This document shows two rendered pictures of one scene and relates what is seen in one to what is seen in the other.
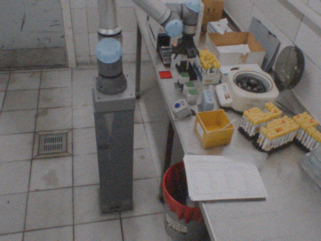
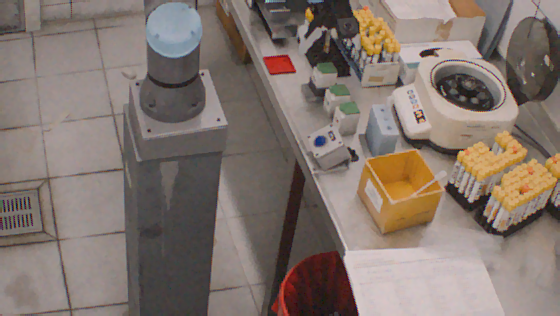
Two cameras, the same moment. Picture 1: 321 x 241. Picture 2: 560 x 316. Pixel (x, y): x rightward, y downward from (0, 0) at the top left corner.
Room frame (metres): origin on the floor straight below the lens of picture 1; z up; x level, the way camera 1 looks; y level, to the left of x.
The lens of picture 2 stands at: (-0.13, 0.22, 2.18)
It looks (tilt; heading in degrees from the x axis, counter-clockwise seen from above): 43 degrees down; 351
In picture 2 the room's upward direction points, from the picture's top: 10 degrees clockwise
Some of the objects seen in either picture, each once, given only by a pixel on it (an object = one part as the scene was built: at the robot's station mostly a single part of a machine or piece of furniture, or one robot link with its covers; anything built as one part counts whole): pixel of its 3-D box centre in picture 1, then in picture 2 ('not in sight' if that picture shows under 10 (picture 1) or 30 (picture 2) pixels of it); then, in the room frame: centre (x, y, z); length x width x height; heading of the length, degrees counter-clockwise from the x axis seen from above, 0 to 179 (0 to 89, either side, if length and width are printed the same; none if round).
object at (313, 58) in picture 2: (187, 63); (326, 39); (1.63, -0.11, 0.93); 0.17 x 0.09 x 0.11; 16
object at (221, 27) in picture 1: (222, 28); not in sight; (2.12, -0.35, 0.94); 0.22 x 0.12 x 0.13; 19
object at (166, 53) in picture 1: (165, 50); (274, 8); (1.77, 0.02, 0.92); 0.21 x 0.07 x 0.05; 15
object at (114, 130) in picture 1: (114, 156); (166, 247); (1.33, 0.26, 0.44); 0.20 x 0.20 x 0.87; 15
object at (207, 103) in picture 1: (207, 104); (381, 135); (1.28, -0.21, 0.92); 0.10 x 0.07 x 0.10; 7
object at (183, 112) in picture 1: (185, 108); (336, 146); (1.25, -0.11, 0.92); 0.13 x 0.07 x 0.08; 105
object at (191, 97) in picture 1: (191, 97); (346, 118); (1.35, -0.14, 0.91); 0.05 x 0.04 x 0.07; 105
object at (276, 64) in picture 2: (165, 74); (279, 64); (1.58, 0.00, 0.88); 0.07 x 0.07 x 0.01; 15
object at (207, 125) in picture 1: (213, 128); (399, 191); (1.11, -0.23, 0.93); 0.13 x 0.13 x 0.10; 20
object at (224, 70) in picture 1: (241, 73); (440, 62); (1.59, -0.42, 0.92); 0.24 x 0.12 x 0.10; 105
